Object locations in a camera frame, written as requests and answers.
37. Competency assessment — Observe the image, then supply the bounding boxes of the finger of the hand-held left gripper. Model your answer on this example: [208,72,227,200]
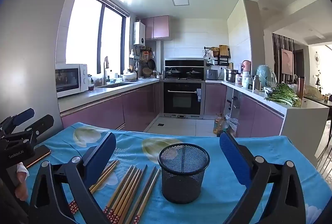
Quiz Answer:
[0,108,35,133]
[0,114,54,147]

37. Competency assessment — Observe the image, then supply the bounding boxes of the bundle of wooden chopsticks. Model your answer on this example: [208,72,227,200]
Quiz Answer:
[68,160,161,224]

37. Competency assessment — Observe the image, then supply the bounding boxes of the kitchen window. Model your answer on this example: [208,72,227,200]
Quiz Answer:
[66,0,130,74]

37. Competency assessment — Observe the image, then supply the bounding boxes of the person's left hand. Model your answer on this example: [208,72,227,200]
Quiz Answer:
[14,163,30,201]

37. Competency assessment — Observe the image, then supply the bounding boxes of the white microwave oven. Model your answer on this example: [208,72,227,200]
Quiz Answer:
[55,64,89,98]

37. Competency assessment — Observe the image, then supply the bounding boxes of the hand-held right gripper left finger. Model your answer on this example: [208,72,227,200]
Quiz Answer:
[28,132,117,224]

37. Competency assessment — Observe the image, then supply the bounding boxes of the black range hood stove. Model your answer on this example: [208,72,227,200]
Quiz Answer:
[164,58,205,81]

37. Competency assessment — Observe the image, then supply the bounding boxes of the wall rack with cutting boards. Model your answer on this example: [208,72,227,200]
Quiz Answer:
[204,45,231,66]

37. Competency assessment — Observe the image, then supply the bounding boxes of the brown thermos bottle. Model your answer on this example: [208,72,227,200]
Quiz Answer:
[297,76,304,100]

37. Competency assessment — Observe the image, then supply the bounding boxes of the yellow cooking oil bottle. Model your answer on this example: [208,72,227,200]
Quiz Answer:
[213,114,226,136]

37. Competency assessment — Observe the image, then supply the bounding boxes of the pink lower cabinets with sink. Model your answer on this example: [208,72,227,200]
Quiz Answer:
[58,78,164,132]

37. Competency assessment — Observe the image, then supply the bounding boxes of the pink upper wall cabinet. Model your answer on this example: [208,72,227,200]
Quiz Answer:
[141,16,173,41]

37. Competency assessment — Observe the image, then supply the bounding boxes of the white wall water heater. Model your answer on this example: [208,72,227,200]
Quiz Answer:
[133,21,146,46]

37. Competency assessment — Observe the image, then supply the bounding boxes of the brown smartphone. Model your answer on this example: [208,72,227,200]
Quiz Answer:
[25,145,52,169]

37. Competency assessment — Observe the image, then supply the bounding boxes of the clear plastic bag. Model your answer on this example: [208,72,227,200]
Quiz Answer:
[303,85,323,100]

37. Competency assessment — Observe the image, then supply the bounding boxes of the kitchen faucet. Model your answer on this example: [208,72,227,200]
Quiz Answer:
[103,56,109,86]

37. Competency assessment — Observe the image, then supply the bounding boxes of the green leafy vegetables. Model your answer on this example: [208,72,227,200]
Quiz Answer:
[265,82,301,106]

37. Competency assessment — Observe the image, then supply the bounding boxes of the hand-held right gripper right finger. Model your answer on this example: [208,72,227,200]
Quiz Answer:
[219,131,306,224]

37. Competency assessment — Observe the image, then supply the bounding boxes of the black built-in oven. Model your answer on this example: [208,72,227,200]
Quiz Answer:
[163,81,203,115]

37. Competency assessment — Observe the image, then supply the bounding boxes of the pink wall picture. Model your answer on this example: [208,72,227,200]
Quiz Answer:
[281,49,293,76]

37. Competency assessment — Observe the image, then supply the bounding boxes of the white casserole pot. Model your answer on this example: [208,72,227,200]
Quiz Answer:
[122,71,137,82]

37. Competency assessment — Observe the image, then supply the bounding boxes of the blue floral tablecloth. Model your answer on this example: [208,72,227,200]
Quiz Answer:
[24,121,322,224]

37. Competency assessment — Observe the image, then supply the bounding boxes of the pale green air fryer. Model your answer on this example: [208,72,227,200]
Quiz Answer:
[256,64,277,87]

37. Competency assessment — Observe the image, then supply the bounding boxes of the black mesh pen holder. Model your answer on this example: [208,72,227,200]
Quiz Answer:
[158,143,210,204]

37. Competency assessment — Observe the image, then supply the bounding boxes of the stainless steel stock pot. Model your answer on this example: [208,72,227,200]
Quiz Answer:
[225,69,238,82]

